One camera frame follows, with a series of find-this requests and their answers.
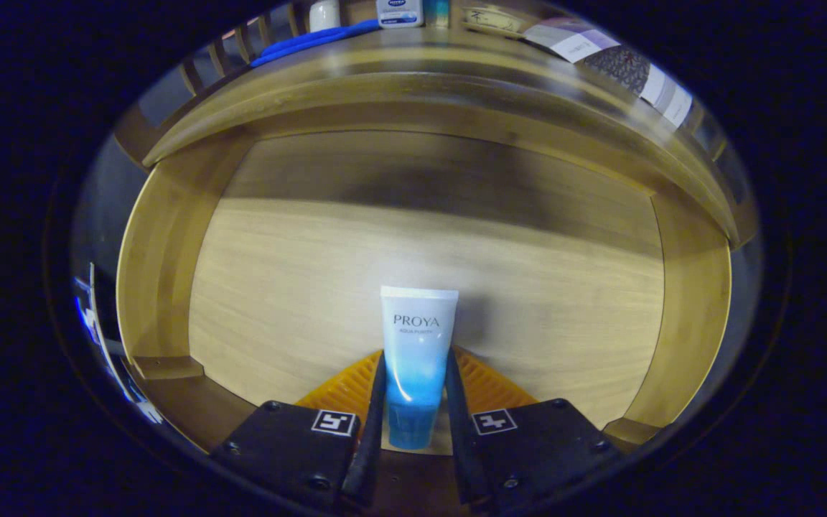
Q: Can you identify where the blue white cosmetic tube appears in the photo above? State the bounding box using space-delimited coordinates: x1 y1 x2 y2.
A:
380 286 459 451

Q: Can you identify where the white spray bottle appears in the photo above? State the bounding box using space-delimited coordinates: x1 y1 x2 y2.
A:
309 0 341 32

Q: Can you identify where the purple white book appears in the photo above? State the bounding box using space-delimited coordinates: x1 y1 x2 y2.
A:
523 18 622 64

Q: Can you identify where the blue cloth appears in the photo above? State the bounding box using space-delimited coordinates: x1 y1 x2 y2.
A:
250 19 380 69

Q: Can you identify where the wooden cabinet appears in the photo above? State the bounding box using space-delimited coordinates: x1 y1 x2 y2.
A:
113 0 762 251

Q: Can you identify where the white blue-capped lotion bottle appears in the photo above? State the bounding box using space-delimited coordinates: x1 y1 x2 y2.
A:
375 0 425 28

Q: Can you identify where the wooden countertop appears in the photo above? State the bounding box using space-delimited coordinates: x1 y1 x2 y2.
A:
142 20 759 248

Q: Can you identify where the dark patterned book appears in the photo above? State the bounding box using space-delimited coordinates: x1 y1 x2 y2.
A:
584 45 651 93

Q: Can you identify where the lidded ceramic tea cup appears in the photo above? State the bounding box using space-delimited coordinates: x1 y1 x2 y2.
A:
460 6 525 38

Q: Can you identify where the wooden drawer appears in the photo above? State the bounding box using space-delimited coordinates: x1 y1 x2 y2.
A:
116 128 734 514

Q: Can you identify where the plain white book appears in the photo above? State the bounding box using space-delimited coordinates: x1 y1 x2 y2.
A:
638 63 673 105

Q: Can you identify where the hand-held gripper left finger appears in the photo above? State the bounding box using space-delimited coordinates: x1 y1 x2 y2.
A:
210 349 388 512

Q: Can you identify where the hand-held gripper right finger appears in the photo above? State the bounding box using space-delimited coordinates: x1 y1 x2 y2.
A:
444 345 624 512

